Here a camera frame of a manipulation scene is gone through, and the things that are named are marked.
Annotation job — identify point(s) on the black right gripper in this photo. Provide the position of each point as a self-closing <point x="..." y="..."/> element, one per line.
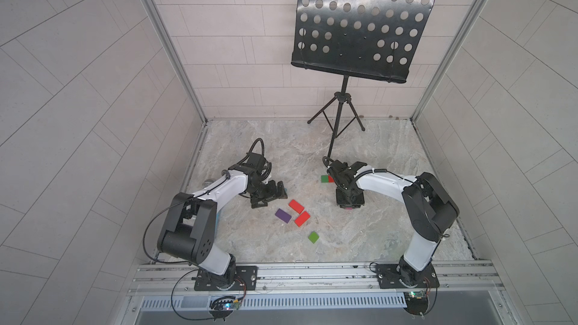
<point x="349" y="195"/>

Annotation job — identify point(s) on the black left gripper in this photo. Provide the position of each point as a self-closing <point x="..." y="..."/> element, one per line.
<point x="267" y="193"/>

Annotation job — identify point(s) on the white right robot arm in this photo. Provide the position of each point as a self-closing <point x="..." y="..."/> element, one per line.
<point x="430" y="208"/>

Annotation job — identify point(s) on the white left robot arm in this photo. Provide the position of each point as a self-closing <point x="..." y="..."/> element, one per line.
<point x="188" y="232"/>

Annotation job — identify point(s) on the dark purple block left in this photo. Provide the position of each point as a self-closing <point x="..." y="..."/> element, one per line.
<point x="283" y="216"/>

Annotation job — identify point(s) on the light green block front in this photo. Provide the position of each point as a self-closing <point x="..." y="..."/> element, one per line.
<point x="313" y="237"/>

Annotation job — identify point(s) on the left circuit board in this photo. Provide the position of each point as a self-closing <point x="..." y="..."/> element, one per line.
<point x="223" y="307"/>

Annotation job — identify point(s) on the circuit board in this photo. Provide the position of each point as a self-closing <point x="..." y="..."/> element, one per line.
<point x="223" y="307"/>
<point x="417" y="303"/>

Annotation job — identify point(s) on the right circuit board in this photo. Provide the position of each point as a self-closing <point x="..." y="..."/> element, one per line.
<point x="417" y="303"/>

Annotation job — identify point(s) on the black music stand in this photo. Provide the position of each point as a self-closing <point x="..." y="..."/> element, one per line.
<point x="369" y="39"/>

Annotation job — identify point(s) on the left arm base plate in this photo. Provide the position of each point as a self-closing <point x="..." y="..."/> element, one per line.
<point x="244" y="278"/>

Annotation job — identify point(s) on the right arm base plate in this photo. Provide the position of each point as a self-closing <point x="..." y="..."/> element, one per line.
<point x="396" y="276"/>

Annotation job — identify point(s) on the aluminium frame rail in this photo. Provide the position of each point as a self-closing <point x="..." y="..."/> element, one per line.
<point x="300" y="278"/>

